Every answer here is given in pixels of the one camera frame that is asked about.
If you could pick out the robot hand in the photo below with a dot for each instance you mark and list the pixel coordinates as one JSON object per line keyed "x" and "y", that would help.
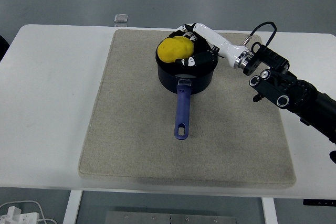
{"x": 223, "y": 44}

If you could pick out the yellow potato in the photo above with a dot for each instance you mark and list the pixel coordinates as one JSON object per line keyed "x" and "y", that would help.
{"x": 175, "y": 49}

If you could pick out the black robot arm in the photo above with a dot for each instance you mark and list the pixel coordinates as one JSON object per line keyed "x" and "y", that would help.
{"x": 294, "y": 90}

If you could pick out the small clear floor fixture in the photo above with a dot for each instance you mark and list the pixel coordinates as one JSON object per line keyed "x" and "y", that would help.
{"x": 121, "y": 18}

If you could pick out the beige fabric mat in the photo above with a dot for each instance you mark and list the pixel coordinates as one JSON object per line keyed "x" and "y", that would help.
{"x": 147, "y": 129}

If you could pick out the white table leg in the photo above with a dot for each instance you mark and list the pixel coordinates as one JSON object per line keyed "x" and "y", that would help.
{"x": 71, "y": 208}
{"x": 270, "y": 211}

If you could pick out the grey metal plate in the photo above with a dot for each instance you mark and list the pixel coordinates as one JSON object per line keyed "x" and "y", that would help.
{"x": 170, "y": 218}

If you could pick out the black table control panel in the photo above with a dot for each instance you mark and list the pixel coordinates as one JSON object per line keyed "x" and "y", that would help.
{"x": 319, "y": 202}

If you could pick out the black rounded object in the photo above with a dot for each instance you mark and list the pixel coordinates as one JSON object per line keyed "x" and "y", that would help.
{"x": 2, "y": 47}

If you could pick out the white power strip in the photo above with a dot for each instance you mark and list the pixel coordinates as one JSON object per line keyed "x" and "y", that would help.
{"x": 19, "y": 217}

